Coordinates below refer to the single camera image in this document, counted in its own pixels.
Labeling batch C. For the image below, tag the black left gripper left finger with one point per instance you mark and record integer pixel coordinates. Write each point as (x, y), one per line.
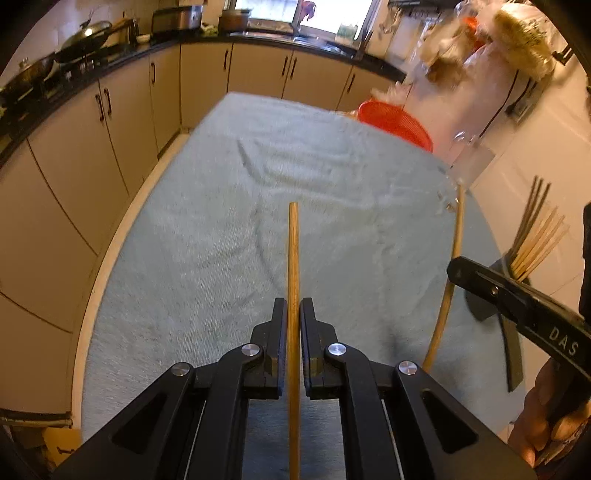
(267, 377)

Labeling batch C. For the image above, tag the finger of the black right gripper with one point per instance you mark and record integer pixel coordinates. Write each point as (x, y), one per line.
(558, 330)

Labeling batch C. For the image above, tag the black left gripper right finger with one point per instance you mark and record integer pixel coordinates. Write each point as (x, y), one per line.
(320, 376)

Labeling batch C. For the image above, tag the dark brown wooden chopstick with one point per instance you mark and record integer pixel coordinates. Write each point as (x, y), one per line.
(293, 344)

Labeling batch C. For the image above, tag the light bamboo chopstick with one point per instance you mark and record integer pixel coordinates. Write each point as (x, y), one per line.
(447, 299)

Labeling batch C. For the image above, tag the beige lower kitchen cabinets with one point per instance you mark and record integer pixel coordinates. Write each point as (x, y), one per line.
(72, 162)

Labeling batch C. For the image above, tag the steel kitchen sink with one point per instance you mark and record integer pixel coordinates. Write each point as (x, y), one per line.
(303, 40)

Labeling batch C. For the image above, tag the kitchen window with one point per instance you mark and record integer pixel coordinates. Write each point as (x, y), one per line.
(318, 16)

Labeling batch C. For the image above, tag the right human hand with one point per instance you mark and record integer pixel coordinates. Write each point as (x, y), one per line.
(533, 430)

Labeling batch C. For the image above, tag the dark perforated chopstick holder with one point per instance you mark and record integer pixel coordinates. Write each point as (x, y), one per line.
(487, 288)

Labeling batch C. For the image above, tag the light blue table cloth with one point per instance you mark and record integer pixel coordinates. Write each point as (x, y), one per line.
(167, 385)

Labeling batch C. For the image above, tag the clear glass pitcher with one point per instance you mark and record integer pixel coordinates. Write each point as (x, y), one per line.
(473, 159)

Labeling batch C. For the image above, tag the white plastic bag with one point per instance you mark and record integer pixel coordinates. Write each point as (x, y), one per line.
(467, 106)

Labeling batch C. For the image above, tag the red plastic basin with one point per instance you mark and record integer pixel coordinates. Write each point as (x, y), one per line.
(396, 121)

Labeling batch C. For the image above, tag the yellow printed plastic bag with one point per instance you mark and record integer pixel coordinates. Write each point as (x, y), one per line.
(524, 35)

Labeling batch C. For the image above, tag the green detergent bottle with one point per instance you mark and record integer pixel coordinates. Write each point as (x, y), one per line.
(347, 33)

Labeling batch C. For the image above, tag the dark cooking pot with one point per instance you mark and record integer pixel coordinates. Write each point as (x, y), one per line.
(234, 20)

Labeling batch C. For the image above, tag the black wok with lid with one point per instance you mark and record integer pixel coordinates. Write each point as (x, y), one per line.
(87, 40)

